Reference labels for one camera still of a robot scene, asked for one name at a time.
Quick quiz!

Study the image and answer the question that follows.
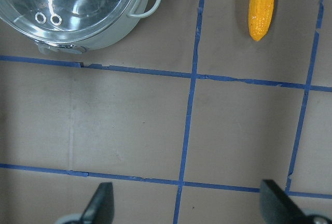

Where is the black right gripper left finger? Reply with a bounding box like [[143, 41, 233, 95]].
[[79, 183, 115, 223]]

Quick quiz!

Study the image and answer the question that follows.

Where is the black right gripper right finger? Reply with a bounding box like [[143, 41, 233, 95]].
[[259, 179, 314, 224]]

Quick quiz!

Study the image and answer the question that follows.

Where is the yellow corn cob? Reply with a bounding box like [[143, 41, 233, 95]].
[[248, 0, 274, 41]]

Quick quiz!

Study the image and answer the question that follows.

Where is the grey green cooking pot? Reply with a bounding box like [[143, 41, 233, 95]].
[[24, 0, 161, 54]]

